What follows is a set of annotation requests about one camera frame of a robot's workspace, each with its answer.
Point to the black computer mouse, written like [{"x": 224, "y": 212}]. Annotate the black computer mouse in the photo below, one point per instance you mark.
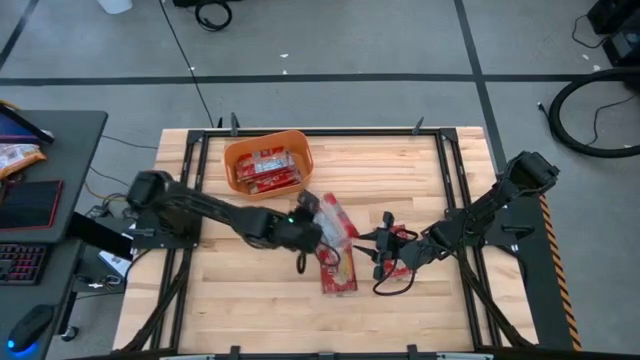
[{"x": 30, "y": 327}]

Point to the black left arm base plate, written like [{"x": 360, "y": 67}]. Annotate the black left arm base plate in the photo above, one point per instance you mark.
[{"x": 160, "y": 235}]

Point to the black equipment case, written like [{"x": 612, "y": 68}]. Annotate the black equipment case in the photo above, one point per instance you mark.
[{"x": 622, "y": 35}]

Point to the white bucket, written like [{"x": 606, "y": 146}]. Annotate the white bucket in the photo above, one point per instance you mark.
[{"x": 115, "y": 5}]

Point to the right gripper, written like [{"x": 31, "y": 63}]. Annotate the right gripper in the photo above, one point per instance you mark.
[{"x": 400, "y": 250}]

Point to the black right arm base stand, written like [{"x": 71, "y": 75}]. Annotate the black right arm base stand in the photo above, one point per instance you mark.
[{"x": 540, "y": 280}]

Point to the black desk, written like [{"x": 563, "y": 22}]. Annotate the black desk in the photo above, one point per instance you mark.
[{"x": 75, "y": 150}]

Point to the orange plastic basket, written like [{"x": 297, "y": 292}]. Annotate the orange plastic basket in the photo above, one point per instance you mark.
[{"x": 235, "y": 180}]

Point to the orange snack packet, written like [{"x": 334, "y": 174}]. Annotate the orange snack packet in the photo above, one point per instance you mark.
[{"x": 17, "y": 157}]

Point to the dark laptop screen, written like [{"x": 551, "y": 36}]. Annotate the dark laptop screen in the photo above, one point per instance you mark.
[{"x": 20, "y": 127}]

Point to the black keyboard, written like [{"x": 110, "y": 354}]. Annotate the black keyboard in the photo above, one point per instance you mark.
[{"x": 20, "y": 264}]

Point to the orange black hazard tape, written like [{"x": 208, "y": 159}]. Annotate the orange black hazard tape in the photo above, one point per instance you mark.
[{"x": 560, "y": 260}]

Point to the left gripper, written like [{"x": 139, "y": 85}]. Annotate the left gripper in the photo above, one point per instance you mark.
[{"x": 295, "y": 232}]

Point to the red popcorn bag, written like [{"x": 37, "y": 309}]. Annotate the red popcorn bag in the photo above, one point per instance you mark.
[
  {"x": 340, "y": 220},
  {"x": 402, "y": 267},
  {"x": 280, "y": 184},
  {"x": 265, "y": 164}
]

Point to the red-edged black tablet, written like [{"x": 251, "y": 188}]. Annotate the red-edged black tablet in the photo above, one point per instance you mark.
[{"x": 27, "y": 205}]

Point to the black aluminium table frame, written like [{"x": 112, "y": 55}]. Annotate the black aluminium table frame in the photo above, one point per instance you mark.
[{"x": 197, "y": 165}]

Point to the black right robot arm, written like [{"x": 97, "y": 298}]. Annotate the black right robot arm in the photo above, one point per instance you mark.
[{"x": 480, "y": 210}]

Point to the popcorn bag with nutrition label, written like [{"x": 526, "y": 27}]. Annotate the popcorn bag with nutrition label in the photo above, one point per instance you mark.
[{"x": 340, "y": 277}]

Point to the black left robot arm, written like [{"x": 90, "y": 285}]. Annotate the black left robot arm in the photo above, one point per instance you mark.
[{"x": 210, "y": 207}]

